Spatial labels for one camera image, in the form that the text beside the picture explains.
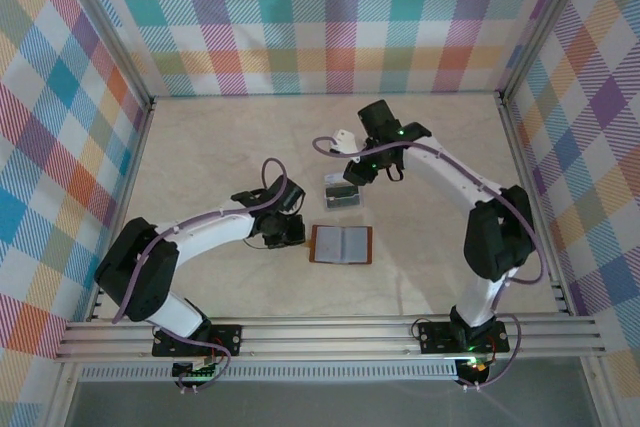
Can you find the small grey card case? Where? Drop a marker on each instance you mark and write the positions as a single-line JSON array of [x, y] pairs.
[[342, 193]]

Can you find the dark green card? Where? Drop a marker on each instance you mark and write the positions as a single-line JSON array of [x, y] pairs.
[[350, 205]]

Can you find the brown leather card holder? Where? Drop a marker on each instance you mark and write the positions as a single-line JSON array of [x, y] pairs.
[[350, 247]]

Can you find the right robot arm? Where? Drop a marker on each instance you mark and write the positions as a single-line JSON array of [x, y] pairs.
[[450, 172]]

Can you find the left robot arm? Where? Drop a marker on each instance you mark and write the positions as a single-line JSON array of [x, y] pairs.
[[215, 232]]

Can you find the aluminium mounting rail beam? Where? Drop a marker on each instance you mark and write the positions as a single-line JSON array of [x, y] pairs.
[[325, 337]]

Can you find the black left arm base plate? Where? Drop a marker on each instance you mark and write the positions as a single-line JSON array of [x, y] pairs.
[[227, 337]]

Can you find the aluminium side rail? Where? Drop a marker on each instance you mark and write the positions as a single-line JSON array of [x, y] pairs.
[[517, 147], [139, 147]]

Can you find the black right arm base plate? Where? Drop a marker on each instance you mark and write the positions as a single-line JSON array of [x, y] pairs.
[[435, 337]]

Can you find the aluminium frame post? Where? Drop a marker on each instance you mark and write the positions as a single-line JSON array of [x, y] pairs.
[[60, 397], [106, 22], [600, 397], [545, 22]]

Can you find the aluminium lower frame post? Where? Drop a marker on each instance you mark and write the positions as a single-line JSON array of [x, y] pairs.
[[60, 397], [600, 397]]

